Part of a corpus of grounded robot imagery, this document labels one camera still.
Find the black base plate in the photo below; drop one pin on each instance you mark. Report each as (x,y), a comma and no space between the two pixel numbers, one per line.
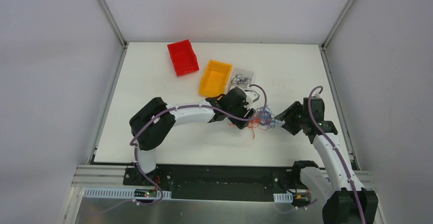
(222,183)

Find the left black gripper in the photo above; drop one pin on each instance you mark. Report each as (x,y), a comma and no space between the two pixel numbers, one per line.
(243,110)

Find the red plastic bin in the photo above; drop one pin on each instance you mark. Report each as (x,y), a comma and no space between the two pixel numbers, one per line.
(183,57)

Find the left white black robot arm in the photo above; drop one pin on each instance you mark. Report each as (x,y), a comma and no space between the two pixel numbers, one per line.
(152,123)

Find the left white cable duct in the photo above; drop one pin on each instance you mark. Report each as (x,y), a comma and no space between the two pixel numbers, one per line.
(126,193)

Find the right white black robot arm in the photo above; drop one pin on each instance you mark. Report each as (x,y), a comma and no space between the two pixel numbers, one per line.
(341,195)

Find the right white cable duct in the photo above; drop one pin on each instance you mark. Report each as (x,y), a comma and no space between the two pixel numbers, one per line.
(283,198)

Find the white plastic bin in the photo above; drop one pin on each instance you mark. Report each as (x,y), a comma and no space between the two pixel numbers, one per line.
(241,78)

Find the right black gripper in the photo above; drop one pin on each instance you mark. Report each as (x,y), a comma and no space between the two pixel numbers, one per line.
(290,117)

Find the yellow plastic bin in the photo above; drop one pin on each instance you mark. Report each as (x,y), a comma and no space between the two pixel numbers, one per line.
(215,78)

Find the white cable duct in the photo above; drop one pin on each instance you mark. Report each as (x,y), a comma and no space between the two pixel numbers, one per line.
(283,198)
(126,193)

